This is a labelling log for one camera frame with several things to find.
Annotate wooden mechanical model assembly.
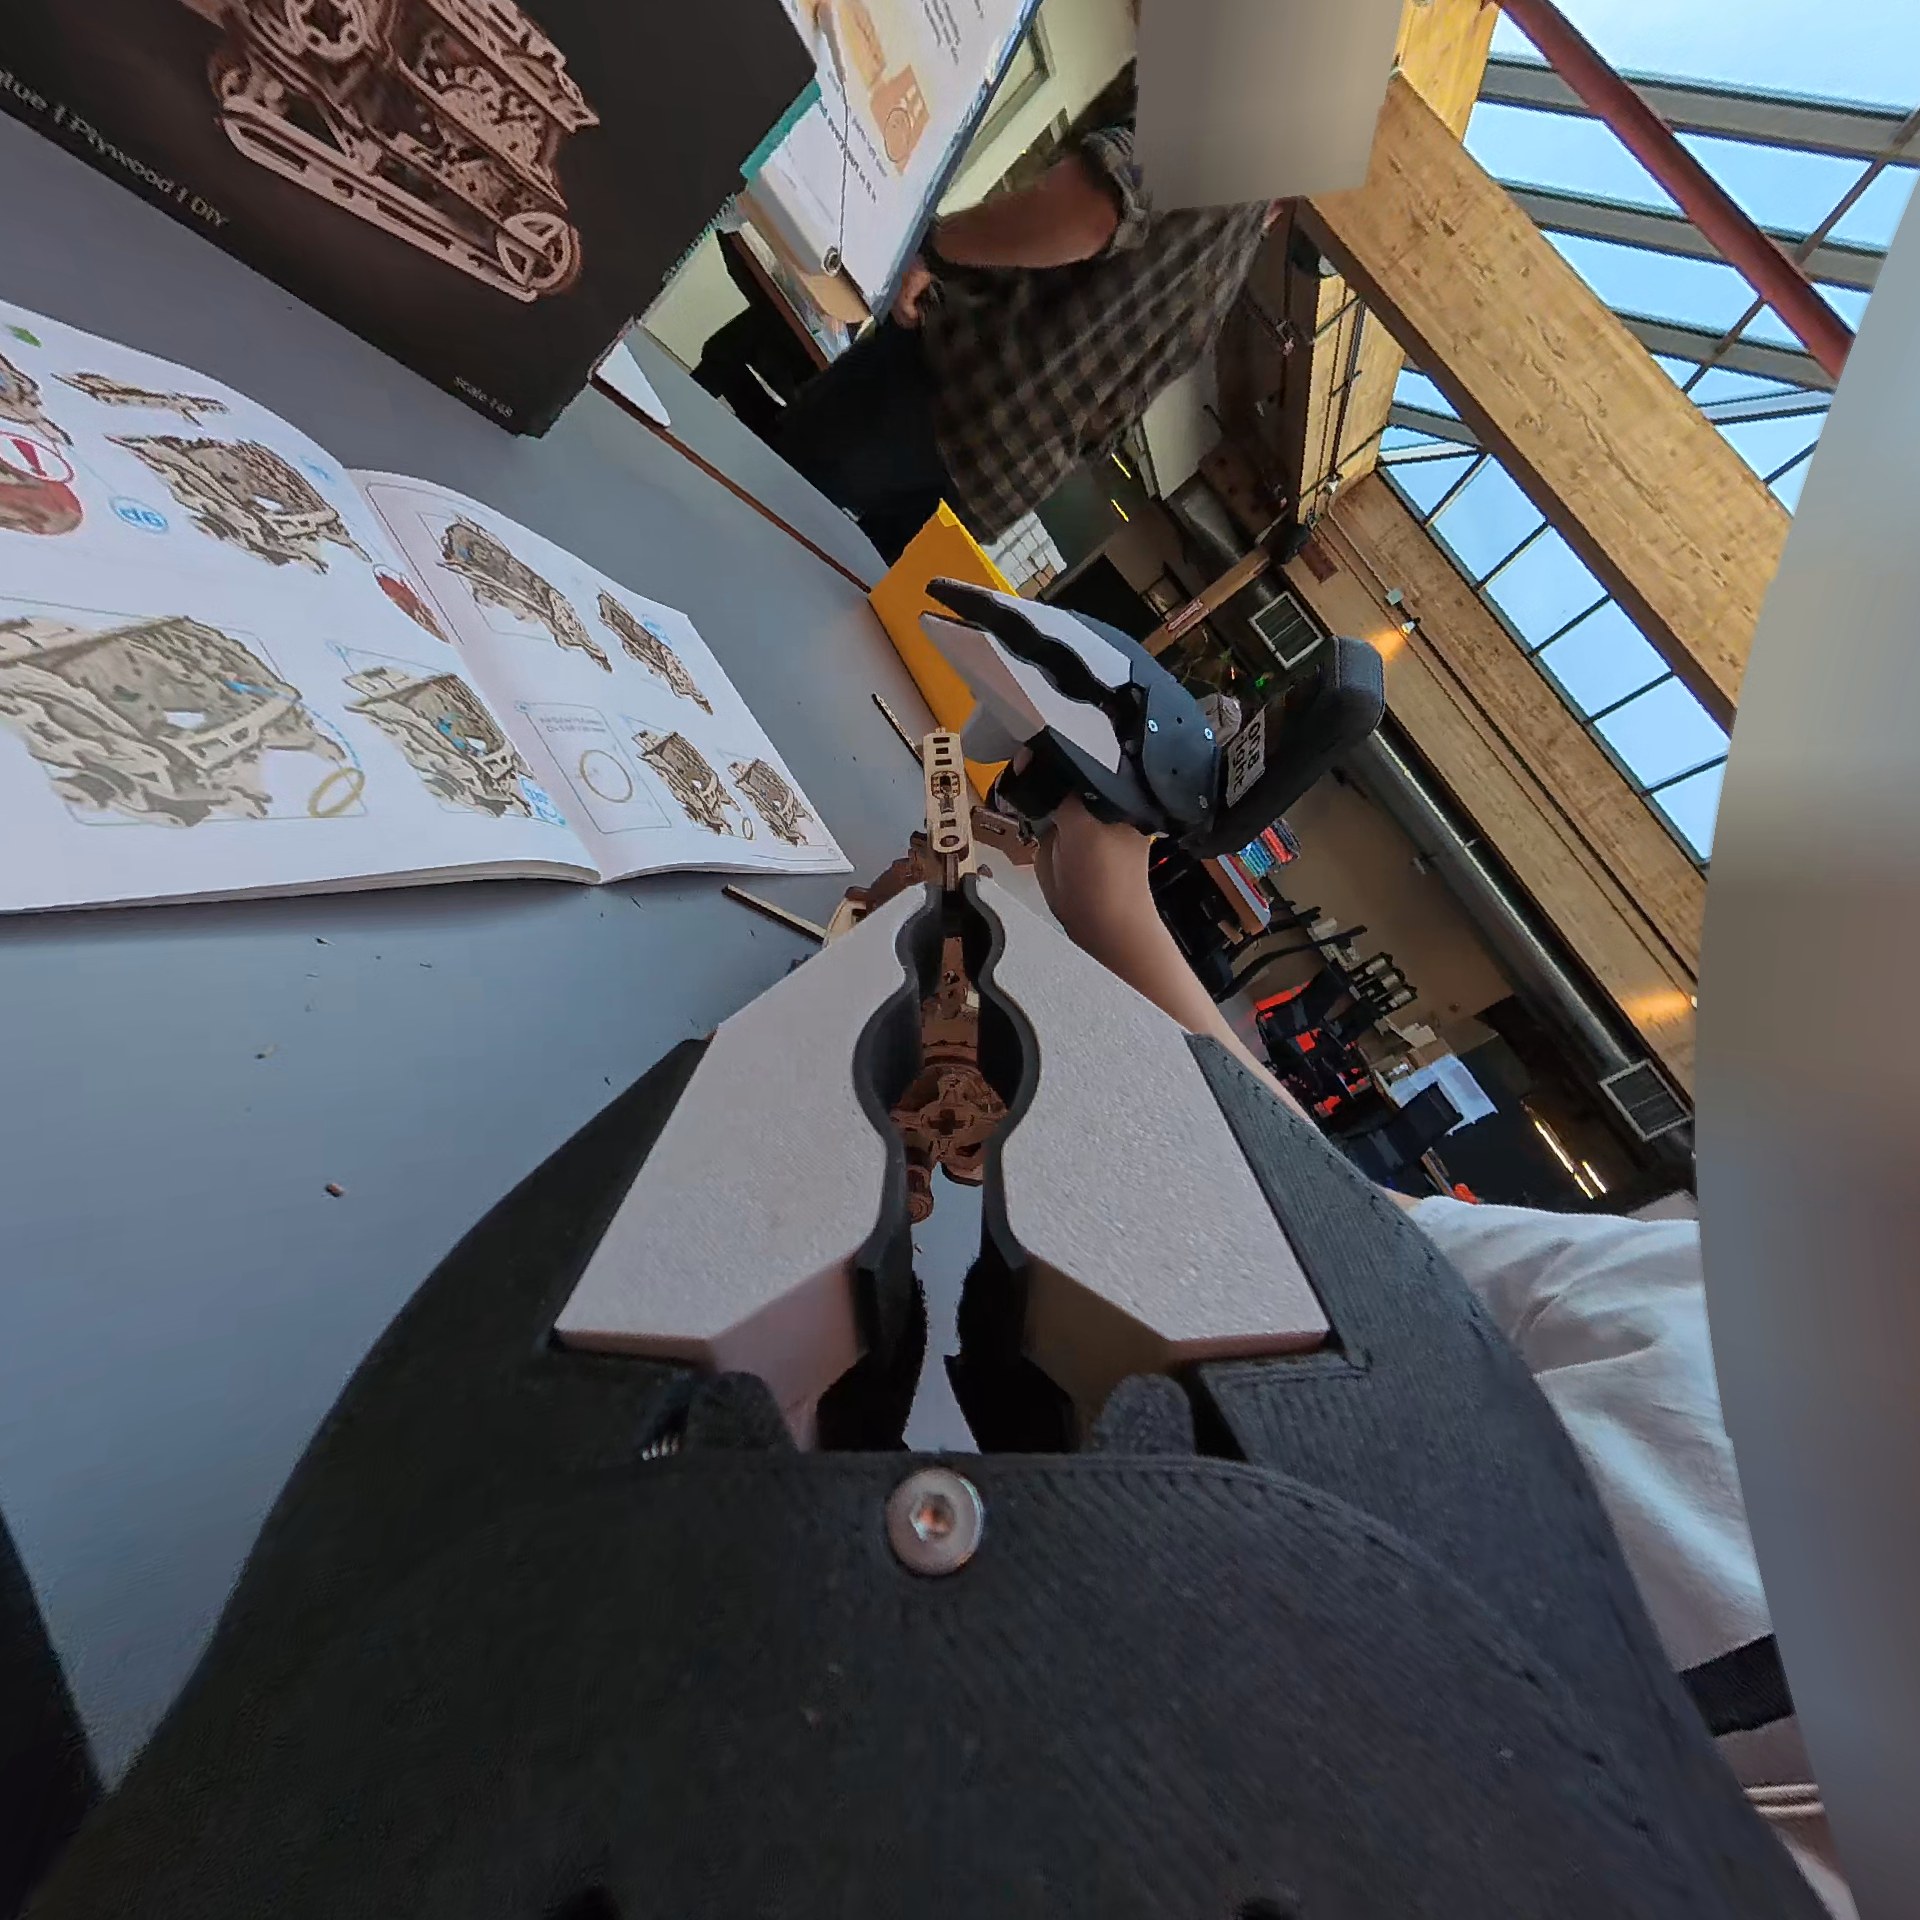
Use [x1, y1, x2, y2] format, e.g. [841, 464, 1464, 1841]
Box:
[830, 807, 1051, 1220]

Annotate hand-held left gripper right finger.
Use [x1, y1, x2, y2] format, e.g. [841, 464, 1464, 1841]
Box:
[948, 875, 1337, 1451]

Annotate slim wooden model part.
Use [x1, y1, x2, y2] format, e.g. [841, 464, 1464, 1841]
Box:
[920, 726, 982, 904]

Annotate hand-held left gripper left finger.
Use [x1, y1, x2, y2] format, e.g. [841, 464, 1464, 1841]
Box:
[556, 881, 963, 1451]

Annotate person's right hand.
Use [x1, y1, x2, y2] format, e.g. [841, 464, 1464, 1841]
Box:
[1032, 814, 1192, 995]

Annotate black model kit box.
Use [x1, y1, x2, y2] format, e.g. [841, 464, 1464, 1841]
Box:
[0, 0, 1048, 441]

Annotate person's white shirt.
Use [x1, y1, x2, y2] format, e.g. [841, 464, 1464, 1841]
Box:
[1409, 1196, 1863, 1920]

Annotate grey desk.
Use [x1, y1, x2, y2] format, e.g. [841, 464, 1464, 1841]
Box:
[0, 111, 1051, 1788]

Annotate yellow box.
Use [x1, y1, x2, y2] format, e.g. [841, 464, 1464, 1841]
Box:
[867, 500, 1025, 784]

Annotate grey ventilation duct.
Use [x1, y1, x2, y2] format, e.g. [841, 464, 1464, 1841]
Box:
[1342, 732, 1700, 1163]

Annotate open instruction booklet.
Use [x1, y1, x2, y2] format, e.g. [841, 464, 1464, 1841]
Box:
[0, 296, 857, 916]

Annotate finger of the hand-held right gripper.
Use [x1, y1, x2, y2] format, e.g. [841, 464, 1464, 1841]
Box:
[916, 608, 1130, 784]
[929, 575, 1154, 705]

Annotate black orange office chair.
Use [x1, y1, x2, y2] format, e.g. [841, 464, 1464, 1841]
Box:
[1252, 895, 1420, 1125]

